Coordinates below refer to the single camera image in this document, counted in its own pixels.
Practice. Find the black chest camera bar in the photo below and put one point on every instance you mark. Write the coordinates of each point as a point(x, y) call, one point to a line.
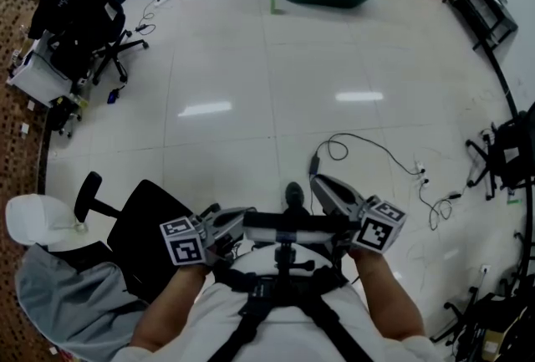
point(292, 222)

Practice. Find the white floor socket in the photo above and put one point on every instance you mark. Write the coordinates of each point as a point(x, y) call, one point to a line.
point(485, 269)

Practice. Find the small black charger unit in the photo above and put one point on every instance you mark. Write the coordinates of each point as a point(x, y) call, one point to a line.
point(112, 97)

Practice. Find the person's white shirt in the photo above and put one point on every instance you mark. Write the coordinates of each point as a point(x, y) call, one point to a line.
point(288, 345)

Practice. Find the brown cardboard box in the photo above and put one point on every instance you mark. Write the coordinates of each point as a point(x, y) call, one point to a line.
point(493, 341)

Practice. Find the person's left forearm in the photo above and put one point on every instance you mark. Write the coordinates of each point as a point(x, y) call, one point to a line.
point(167, 310)

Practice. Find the white power strip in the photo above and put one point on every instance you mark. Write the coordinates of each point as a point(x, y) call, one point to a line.
point(164, 1)
point(419, 166)

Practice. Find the small yellow green bottle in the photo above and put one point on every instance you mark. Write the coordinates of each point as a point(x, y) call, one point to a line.
point(81, 101)

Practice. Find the small white socket plate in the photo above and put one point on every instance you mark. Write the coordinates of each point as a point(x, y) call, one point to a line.
point(31, 105)
point(25, 127)

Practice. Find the green plastic bottle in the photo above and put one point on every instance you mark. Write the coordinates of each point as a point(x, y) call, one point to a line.
point(273, 3)

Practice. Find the person's right black shoe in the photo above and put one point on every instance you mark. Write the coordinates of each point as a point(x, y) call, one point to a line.
point(294, 193)

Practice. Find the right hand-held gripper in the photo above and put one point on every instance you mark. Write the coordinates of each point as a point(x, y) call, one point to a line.
point(378, 226)

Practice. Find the person's right trouser leg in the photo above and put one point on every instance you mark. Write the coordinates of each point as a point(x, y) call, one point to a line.
point(297, 212)

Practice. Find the grey jacket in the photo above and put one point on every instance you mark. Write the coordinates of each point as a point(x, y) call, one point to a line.
point(75, 302)

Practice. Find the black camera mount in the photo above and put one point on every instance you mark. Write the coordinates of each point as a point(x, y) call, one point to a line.
point(285, 258)

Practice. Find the white desk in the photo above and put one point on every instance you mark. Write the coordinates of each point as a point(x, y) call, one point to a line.
point(37, 78)

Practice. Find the person's right forearm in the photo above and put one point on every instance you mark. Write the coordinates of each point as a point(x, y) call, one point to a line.
point(388, 297)

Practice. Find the black round wheeled device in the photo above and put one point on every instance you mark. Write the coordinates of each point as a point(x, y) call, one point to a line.
point(60, 118)

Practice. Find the black chest harness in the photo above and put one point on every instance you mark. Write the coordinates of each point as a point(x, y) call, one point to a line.
point(267, 289)

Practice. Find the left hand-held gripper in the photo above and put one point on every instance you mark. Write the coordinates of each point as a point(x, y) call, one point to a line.
point(184, 241)

